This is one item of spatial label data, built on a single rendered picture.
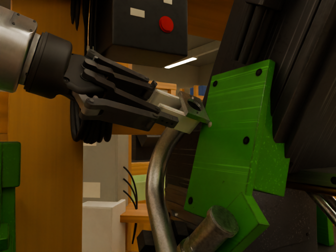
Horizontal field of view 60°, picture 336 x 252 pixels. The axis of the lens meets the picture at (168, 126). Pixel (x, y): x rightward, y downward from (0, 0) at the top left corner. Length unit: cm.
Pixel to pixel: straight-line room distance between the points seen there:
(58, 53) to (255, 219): 28
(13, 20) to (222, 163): 29
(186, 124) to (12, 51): 24
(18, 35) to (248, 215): 31
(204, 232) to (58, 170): 38
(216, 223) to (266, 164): 11
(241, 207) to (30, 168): 42
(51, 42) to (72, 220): 40
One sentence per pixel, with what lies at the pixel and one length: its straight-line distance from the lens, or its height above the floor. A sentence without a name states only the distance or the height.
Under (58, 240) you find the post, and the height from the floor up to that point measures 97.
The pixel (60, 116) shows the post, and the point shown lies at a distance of 63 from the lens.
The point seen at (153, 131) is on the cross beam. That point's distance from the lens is 80.
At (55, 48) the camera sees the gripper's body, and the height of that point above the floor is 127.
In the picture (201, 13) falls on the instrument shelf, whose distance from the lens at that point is 82.
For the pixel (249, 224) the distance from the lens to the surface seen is 34.
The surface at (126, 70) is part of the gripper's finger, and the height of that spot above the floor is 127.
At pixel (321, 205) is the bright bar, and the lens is 46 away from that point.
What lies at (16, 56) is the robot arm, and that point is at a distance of 35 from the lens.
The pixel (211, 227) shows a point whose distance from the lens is 33.
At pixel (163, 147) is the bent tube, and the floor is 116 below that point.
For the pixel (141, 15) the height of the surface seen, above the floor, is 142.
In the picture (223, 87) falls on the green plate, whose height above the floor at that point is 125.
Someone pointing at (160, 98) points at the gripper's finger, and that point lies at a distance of 44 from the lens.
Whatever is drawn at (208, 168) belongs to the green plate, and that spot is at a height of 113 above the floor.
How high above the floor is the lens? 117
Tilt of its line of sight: 3 degrees up
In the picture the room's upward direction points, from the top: straight up
